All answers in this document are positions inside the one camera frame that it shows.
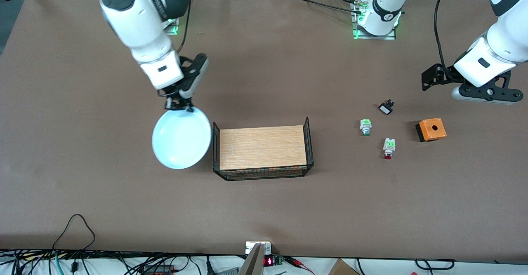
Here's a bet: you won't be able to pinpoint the red and black clip leads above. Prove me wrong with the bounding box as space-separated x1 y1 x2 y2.
284 256 316 275

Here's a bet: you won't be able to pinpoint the light blue plate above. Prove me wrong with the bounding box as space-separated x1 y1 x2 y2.
151 106 212 170

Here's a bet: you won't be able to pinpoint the grey camera stand beam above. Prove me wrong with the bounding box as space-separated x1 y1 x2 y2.
238 243 265 275

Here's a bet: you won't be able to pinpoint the black power strip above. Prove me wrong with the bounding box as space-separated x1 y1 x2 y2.
140 266 176 275

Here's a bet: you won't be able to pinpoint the orange button box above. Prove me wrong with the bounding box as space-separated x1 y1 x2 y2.
415 118 447 143

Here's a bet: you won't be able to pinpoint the small metal bracket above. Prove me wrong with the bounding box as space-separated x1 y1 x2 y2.
245 241 272 255

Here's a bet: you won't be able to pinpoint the black looped cable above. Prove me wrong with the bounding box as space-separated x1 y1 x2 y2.
52 214 96 251

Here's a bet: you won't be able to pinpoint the red push button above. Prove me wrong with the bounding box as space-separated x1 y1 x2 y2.
383 138 397 160

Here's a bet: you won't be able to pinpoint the wooden board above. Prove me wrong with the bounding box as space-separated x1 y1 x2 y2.
219 125 308 171

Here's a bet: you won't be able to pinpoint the cable bundle along table edge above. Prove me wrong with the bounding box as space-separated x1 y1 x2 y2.
0 248 248 275

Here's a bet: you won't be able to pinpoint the black wire basket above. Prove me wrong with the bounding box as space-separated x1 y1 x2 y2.
212 117 315 181

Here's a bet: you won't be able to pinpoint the black flat loop cable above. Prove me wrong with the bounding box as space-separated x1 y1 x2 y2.
415 258 455 270

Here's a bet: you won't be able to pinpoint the brown cardboard piece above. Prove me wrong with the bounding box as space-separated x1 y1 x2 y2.
328 259 360 275

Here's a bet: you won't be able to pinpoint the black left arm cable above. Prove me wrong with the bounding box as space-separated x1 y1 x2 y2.
433 0 456 81

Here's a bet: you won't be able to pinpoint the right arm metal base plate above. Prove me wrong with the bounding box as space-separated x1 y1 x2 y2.
164 16 182 35

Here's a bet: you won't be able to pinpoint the black cable across table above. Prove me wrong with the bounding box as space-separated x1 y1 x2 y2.
280 0 364 15

